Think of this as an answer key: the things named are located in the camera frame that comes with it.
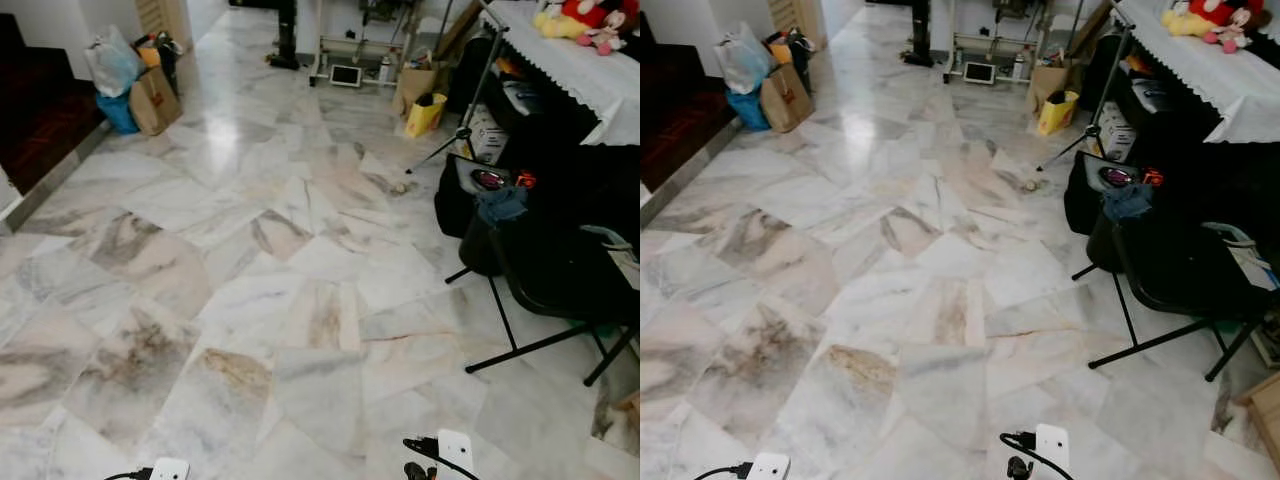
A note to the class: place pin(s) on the white metal frame rack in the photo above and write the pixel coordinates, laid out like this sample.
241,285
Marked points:
370,41
1000,40

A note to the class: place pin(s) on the white grey tote bag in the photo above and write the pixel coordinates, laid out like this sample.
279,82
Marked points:
625,262
1255,265

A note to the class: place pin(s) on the green plastic object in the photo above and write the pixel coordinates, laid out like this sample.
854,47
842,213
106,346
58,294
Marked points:
600,326
1262,340

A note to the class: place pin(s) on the brown paper bag red print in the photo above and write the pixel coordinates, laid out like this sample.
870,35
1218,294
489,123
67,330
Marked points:
155,103
787,100

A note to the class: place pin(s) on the yellow bag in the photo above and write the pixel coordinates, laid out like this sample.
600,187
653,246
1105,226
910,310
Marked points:
1056,113
424,115

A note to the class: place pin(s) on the small beige floor object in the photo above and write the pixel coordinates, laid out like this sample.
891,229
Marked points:
1030,183
400,187

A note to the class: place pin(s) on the yellow plush toy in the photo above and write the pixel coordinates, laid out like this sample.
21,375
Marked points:
1185,24
555,25

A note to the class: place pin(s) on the table with white lace cloth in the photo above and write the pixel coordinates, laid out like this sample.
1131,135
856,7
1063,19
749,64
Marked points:
1210,75
580,70

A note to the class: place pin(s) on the beige wooden louvre door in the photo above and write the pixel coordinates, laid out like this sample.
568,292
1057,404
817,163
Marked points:
797,13
162,15

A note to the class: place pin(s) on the white printed box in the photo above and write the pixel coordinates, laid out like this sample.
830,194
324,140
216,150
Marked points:
487,135
1115,132

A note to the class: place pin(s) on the blue cloth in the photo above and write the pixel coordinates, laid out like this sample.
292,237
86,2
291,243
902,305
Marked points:
1128,202
502,205

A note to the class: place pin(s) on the white plastic bag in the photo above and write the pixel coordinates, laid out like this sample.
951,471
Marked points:
112,62
742,60

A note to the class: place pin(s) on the brown cardboard box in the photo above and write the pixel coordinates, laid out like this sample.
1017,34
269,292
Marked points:
1265,420

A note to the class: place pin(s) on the dark red wooden staircase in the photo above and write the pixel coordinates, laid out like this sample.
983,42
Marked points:
40,110
675,110

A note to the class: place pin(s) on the black stand post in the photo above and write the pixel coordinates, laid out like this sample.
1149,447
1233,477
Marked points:
287,35
920,35

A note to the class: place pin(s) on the black folding chair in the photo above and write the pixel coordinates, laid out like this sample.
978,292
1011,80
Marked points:
1180,265
560,270

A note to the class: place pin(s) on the red plush toy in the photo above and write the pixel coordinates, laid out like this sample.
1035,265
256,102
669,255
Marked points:
595,12
1222,10

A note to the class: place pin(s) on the blue bag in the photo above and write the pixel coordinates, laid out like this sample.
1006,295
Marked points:
748,110
118,115

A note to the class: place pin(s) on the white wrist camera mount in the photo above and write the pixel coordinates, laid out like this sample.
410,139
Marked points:
770,468
456,450
170,470
1052,445

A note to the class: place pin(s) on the white framed tablet device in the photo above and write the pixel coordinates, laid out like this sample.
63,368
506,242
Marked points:
346,76
979,73

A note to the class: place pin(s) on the open plain brown paper bag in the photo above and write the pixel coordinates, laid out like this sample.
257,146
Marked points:
415,82
1048,80

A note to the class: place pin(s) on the black tripod stand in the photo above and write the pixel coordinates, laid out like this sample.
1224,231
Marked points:
1105,90
478,85

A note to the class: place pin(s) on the pink plush toy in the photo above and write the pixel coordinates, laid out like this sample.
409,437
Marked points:
1230,38
603,40

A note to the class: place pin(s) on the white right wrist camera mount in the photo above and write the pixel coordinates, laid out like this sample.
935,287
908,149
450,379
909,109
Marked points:
456,450
1052,445

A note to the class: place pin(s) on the black bag orange contents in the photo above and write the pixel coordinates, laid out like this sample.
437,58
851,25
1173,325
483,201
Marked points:
166,55
800,50

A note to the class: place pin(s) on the pink glossy oval object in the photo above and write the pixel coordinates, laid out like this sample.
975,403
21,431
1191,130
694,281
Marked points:
1117,176
488,179

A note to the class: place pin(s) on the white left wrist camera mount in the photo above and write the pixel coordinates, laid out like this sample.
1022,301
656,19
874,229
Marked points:
170,470
770,468

